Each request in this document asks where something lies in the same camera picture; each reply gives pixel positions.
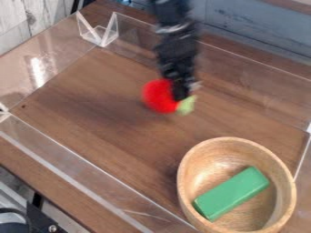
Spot clear acrylic wall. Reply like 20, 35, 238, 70
0, 113, 198, 233
114, 13, 311, 129

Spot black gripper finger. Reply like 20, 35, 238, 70
171, 76, 202, 101

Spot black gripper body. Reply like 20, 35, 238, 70
155, 24, 198, 81

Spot black cable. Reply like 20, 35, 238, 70
0, 208, 30, 233

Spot green rectangular block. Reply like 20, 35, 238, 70
192, 167, 270, 221

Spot clear acrylic back wall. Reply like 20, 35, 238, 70
114, 13, 311, 129

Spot black clamp with screw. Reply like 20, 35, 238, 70
27, 203, 68, 233

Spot red plush tomato toy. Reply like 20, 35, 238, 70
142, 79, 196, 115

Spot wooden bowl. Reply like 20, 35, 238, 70
176, 137, 297, 233

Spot clear acrylic corner bracket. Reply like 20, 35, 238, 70
75, 12, 119, 47

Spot clear acrylic front wall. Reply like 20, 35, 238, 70
0, 113, 198, 233

